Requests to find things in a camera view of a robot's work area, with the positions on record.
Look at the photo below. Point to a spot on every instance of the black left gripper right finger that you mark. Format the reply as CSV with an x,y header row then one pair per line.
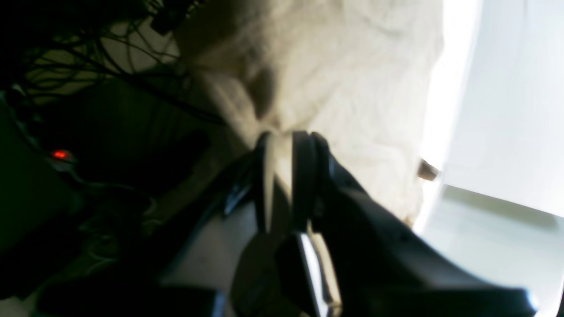
x,y
347,256

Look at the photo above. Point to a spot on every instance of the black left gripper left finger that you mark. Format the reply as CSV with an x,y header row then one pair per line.
x,y
187,267

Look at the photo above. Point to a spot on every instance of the brown t-shirt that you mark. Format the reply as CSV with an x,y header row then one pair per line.
x,y
356,71

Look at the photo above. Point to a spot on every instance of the black power strip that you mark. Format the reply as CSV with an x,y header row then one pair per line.
x,y
62,161

